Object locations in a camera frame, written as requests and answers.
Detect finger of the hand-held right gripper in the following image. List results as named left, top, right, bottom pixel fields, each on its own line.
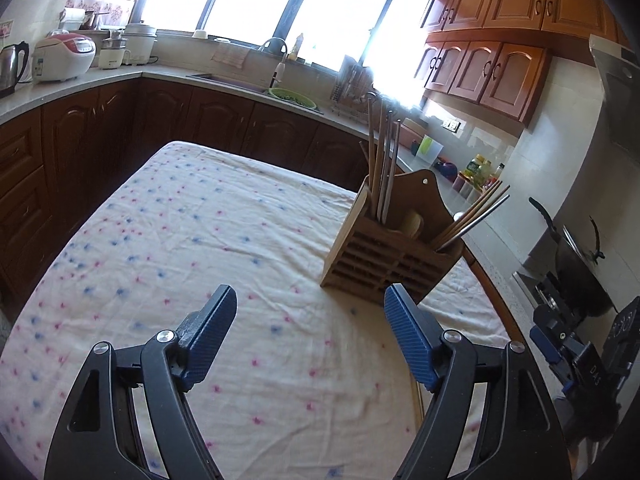
left=549, top=350, right=588, bottom=397
left=530, top=274, right=586, bottom=365

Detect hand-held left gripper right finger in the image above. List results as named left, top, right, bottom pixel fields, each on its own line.
left=384, top=284, right=573, bottom=480

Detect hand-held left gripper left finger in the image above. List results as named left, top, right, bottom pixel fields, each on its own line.
left=44, top=284, right=238, bottom=480

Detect wooden utensil holder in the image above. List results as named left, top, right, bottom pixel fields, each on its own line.
left=320, top=170, right=466, bottom=306

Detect black wok with lid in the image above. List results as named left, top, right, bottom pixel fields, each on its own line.
left=529, top=198, right=615, bottom=318

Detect floral dotted tablecloth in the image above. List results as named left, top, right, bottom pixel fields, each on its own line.
left=0, top=141, right=511, bottom=480

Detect metal chopstick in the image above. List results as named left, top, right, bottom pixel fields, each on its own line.
left=377, top=101, right=387, bottom=222
left=442, top=193, right=511, bottom=252
left=381, top=109, right=395, bottom=224

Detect row of spice jars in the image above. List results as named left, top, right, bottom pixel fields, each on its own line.
left=452, top=175, right=483, bottom=198

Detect bundle of chopsticks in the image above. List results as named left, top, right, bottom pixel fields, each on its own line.
left=385, top=120, right=402, bottom=223

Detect clear pitcher with green lid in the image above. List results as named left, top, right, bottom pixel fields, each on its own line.
left=416, top=135, right=445, bottom=167

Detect pink basin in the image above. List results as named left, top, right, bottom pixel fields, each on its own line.
left=401, top=117, right=430, bottom=147

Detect dark wooden lower cabinets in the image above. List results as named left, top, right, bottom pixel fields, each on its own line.
left=0, top=77, right=401, bottom=321

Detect green colander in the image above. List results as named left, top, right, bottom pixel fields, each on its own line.
left=268, top=88, right=318, bottom=109

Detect steel range hood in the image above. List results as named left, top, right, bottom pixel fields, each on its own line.
left=589, top=34, right=640, bottom=153

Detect kitchen sink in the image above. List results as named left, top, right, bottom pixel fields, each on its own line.
left=187, top=72, right=323, bottom=115

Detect chrome kitchen faucet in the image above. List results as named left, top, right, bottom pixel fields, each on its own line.
left=258, top=37, right=289, bottom=90

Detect checked dish cloth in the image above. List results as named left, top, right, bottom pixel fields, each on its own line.
left=211, top=42, right=247, bottom=68

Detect small white food steamer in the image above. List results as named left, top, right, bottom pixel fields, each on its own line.
left=97, top=31, right=132, bottom=70

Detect large white rice cooker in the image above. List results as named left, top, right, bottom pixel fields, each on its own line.
left=121, top=22, right=157, bottom=66

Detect red and white rice cooker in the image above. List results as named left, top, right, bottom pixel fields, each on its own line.
left=31, top=33, right=97, bottom=83

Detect steel electric kettle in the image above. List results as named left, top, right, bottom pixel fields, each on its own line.
left=0, top=41, right=30, bottom=98

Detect wooden upper cabinets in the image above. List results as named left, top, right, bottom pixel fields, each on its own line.
left=420, top=0, right=621, bottom=128

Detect wire dish rack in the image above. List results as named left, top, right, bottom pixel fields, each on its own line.
left=330, top=55, right=376, bottom=116

